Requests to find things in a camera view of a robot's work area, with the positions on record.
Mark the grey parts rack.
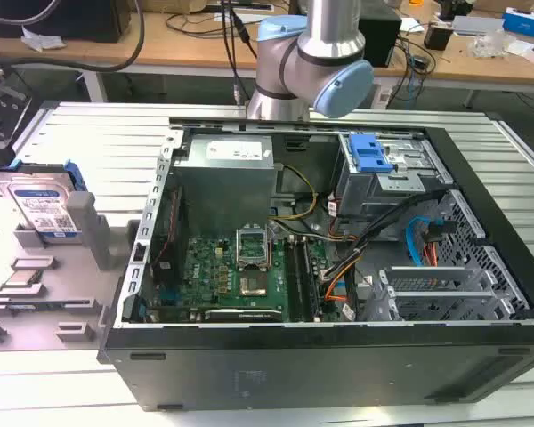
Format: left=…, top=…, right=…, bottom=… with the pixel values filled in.
left=0, top=190, right=137, bottom=352

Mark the green motherboard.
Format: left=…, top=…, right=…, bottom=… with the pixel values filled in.
left=153, top=235, right=335, bottom=322

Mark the black graphics card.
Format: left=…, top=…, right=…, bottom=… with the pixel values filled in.
left=203, top=308, right=285, bottom=322

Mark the black case fan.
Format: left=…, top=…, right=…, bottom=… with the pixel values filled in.
left=150, top=185, right=189, bottom=288

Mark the black speaker box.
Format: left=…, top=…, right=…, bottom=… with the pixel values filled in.
left=360, top=7, right=403, bottom=68

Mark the thick grey cable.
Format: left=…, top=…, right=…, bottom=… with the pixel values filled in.
left=0, top=0, right=144, bottom=75

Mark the black arm cable with plug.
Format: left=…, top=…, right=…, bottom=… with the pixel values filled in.
left=220, top=0, right=260, bottom=109

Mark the blue wire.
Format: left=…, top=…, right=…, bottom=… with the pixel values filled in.
left=404, top=216, right=431, bottom=268

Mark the small black box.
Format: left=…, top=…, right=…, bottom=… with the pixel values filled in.
left=423, top=23, right=454, bottom=51

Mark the metal disk bay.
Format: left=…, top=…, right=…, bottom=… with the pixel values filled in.
left=363, top=265, right=531, bottom=322

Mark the clear plastic bag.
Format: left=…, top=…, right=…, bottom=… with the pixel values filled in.
left=470, top=29, right=517, bottom=59

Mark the blue plastic drive latch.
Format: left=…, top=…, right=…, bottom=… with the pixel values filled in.
left=348, top=133, right=393, bottom=175

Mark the blue cardboard box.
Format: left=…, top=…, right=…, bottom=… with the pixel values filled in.
left=501, top=6, right=534, bottom=35

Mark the grey flat box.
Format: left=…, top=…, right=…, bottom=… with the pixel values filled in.
left=451, top=14, right=505, bottom=36

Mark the metal drive cage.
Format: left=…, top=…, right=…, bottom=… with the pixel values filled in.
left=336, top=132, right=453, bottom=220

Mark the large black box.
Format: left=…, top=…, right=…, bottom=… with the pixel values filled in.
left=0, top=0, right=133, bottom=44

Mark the black open PC case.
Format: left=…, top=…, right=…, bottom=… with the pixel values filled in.
left=96, top=116, right=534, bottom=413

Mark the hard disk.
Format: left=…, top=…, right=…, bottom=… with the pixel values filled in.
left=0, top=159, right=88, bottom=245

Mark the crumpled white paper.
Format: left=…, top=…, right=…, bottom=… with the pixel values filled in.
left=20, top=24, right=67, bottom=51

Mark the silver CPU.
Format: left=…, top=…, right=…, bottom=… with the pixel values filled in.
left=6, top=270, right=44, bottom=288

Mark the metal socket cover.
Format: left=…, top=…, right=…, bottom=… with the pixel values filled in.
left=234, top=225, right=273, bottom=271

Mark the CPU socket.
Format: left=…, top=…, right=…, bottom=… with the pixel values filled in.
left=237, top=271, right=269, bottom=298

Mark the yellow and black wire bundle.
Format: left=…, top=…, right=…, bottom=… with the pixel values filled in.
left=273, top=164, right=321, bottom=222

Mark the black sleeved cable bundle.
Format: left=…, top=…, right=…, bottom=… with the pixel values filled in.
left=320, top=189, right=444, bottom=286

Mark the black connector with orange wires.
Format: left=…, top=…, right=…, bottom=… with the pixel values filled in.
left=420, top=219, right=456, bottom=267

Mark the black RAM slot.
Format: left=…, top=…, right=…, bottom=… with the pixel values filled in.
left=298, top=239, right=323, bottom=322
left=285, top=237, right=304, bottom=322

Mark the grey power supply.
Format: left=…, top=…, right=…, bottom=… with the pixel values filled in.
left=172, top=134, right=276, bottom=229

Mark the wooden desk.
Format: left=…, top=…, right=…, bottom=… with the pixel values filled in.
left=0, top=8, right=534, bottom=86

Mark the green RAM stick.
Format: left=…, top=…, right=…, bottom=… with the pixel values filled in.
left=6, top=302, right=93, bottom=311

